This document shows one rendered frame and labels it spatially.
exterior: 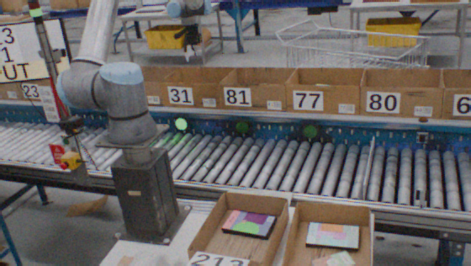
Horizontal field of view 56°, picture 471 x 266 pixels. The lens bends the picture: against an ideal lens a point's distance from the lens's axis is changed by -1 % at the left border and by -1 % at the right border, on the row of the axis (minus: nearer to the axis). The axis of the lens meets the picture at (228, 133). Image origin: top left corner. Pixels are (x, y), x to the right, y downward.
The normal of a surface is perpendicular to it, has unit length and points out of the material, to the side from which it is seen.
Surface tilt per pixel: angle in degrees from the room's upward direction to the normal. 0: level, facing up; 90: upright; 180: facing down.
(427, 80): 90
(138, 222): 90
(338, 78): 90
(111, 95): 87
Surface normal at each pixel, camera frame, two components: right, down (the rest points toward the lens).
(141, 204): -0.30, 0.44
